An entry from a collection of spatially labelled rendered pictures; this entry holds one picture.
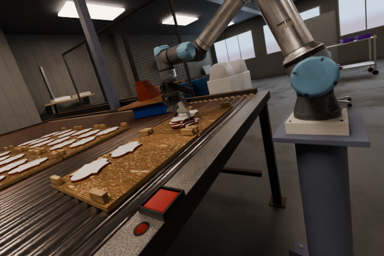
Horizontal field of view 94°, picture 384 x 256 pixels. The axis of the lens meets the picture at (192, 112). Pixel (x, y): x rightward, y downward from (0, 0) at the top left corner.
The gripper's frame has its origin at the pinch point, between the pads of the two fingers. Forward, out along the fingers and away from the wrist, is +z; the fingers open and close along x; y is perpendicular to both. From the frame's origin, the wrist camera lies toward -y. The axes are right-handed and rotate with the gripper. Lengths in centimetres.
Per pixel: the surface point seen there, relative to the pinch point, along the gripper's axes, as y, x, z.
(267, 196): -66, -14, 97
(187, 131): 8.5, 16.9, 1.5
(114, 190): 40, 30, 4
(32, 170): 66, -23, 4
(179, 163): 20.9, 30.4, 5.6
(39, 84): 110, -513, -84
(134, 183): 35.4, 31.7, 3.6
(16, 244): 61, 27, 6
